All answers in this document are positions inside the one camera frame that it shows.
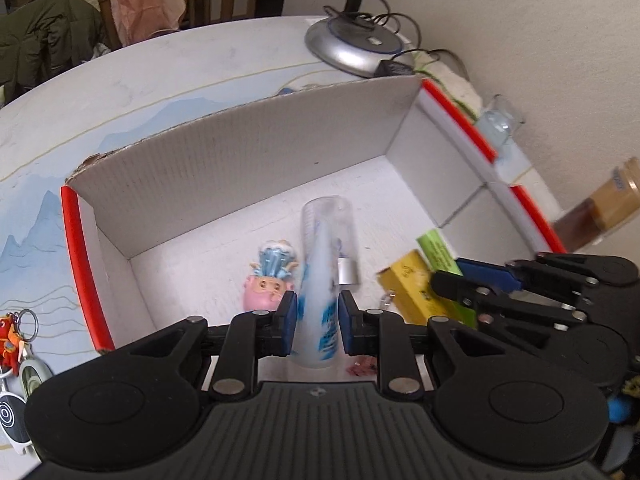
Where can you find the brown glass bottle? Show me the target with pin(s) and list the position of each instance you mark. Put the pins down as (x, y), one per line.
(600, 210)

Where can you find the yellow small box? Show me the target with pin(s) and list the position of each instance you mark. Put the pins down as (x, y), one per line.
(407, 285)

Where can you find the person's right hand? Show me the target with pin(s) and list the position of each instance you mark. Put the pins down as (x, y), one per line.
(619, 407)

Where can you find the pink cloth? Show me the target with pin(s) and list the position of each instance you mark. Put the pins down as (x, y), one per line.
(145, 0)

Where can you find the pink figurine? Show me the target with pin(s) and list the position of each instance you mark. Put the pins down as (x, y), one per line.
(265, 285)

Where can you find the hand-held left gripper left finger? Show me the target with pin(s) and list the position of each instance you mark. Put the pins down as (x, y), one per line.
(289, 322)

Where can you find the small clear glass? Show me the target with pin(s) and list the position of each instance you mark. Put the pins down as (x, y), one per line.
(497, 120)

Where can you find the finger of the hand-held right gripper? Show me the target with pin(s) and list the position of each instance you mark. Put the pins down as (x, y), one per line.
(487, 274)
(460, 287)

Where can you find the grey-green oval case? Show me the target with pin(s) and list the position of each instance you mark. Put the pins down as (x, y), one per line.
(34, 377)

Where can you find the white sunglasses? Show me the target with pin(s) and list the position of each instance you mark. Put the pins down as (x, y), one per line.
(11, 417)

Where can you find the green highlighter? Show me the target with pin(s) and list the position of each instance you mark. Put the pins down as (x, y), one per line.
(439, 250)

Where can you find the red cardboard box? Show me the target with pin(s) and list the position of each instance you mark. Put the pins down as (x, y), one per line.
(225, 170)

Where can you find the silver desk lamp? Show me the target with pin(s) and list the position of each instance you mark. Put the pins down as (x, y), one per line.
(350, 47)

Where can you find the small pink trinket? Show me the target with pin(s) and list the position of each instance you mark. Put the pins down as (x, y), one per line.
(362, 367)

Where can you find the olive green jacket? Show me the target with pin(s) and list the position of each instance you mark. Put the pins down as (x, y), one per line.
(45, 40)

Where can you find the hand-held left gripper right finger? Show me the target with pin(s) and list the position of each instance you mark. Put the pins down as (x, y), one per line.
(346, 322)

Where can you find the white blue toothpaste tube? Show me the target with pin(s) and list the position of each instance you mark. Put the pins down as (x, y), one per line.
(320, 310)

